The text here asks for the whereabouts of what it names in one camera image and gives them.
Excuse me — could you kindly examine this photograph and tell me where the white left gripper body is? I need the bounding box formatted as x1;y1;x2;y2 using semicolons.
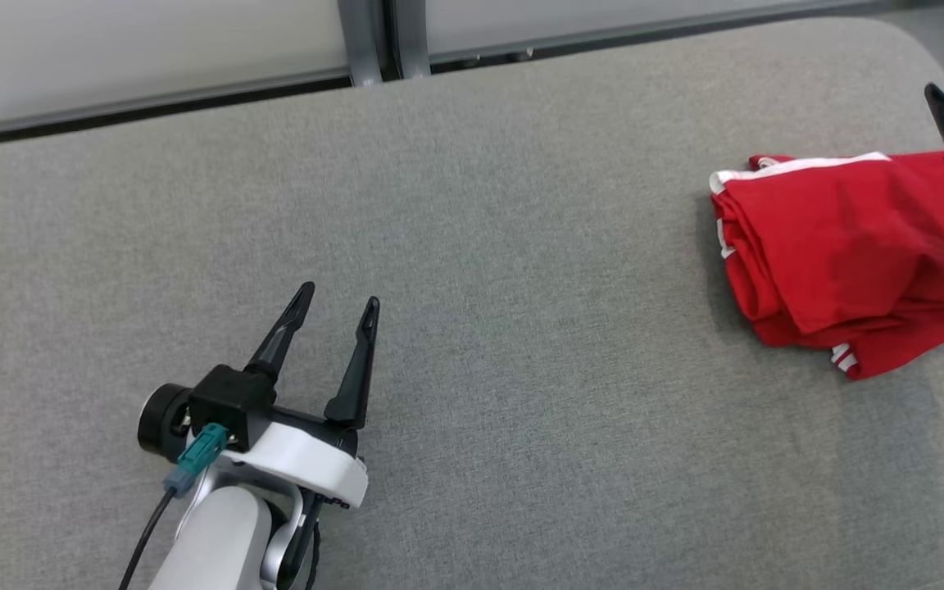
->
233;408;370;511

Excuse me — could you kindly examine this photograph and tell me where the grey partition post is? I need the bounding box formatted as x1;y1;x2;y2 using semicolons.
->
336;0;384;88
389;0;433;80

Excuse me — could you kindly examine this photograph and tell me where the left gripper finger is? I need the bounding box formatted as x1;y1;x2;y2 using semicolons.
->
323;297;381;430
245;281;316;381

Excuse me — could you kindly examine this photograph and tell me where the frosted white partition panel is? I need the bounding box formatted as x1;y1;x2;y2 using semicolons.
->
0;0;352;142
426;0;936;64

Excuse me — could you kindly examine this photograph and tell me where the red Bulls jersey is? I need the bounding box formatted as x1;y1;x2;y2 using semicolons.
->
709;150;944;383

